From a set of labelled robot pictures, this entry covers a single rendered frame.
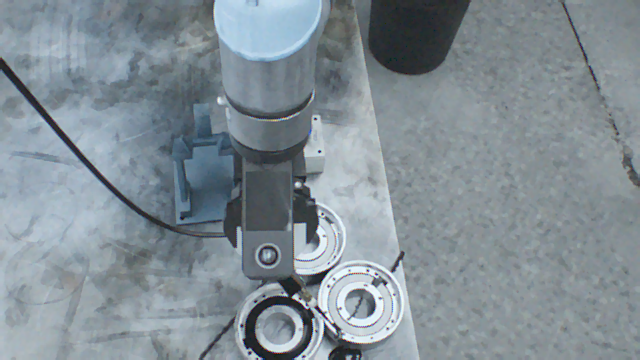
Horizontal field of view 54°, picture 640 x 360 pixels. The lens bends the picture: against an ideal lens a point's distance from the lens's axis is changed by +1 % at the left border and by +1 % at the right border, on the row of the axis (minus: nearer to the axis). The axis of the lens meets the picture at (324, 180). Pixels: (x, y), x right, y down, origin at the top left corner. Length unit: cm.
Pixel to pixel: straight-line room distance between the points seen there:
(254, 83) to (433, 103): 159
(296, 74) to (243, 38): 5
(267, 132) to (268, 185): 6
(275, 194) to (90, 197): 41
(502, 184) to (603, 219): 30
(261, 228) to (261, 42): 18
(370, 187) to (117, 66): 44
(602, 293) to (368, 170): 109
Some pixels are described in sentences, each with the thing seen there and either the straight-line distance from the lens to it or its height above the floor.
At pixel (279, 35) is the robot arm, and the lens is 45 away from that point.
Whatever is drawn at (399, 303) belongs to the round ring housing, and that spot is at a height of 83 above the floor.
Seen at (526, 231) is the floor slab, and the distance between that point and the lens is 188.
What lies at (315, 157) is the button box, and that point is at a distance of 87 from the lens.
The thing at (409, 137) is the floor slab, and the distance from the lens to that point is 195.
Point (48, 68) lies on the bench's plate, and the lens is 107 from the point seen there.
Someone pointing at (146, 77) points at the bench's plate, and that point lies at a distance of 102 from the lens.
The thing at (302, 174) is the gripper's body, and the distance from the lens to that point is 60.
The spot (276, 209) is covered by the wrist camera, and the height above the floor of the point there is 108.
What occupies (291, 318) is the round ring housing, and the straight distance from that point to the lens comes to 78.
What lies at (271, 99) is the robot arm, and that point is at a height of 118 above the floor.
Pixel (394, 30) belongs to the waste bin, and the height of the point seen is 19.
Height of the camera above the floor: 157
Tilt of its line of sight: 59 degrees down
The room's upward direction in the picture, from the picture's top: 7 degrees clockwise
